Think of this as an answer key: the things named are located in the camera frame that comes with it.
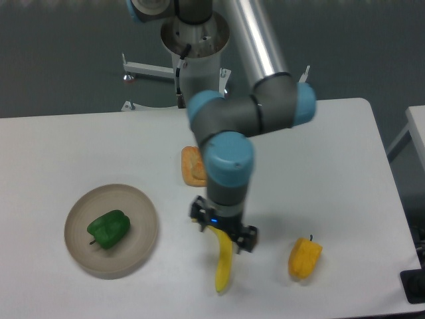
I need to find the green bell pepper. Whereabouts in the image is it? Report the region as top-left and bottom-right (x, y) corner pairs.
(86, 210), (131, 250)

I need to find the beige round plate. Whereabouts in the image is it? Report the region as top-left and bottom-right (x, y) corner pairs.
(64, 184), (159, 280)

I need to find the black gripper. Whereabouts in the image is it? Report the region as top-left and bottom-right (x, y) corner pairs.
(189, 196), (258, 255)

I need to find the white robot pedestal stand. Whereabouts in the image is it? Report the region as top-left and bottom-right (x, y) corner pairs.
(123, 2), (290, 107)

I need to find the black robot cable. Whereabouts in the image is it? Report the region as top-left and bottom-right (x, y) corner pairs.
(175, 43), (192, 109)

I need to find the triangular orange pastry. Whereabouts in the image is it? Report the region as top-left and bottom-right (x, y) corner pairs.
(181, 146), (207, 187)

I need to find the white side table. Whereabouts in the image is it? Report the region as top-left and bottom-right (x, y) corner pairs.
(386, 106), (425, 167)

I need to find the yellow bell pepper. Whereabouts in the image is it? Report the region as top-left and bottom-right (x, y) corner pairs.
(288, 237), (323, 280)

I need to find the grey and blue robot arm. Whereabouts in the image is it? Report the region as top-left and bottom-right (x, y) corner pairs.
(127, 1), (316, 252)

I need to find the yellow banana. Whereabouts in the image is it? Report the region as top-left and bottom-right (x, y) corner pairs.
(207, 225), (233, 296)

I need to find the black device at right edge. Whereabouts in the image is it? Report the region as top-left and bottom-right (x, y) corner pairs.
(400, 268), (424, 304)

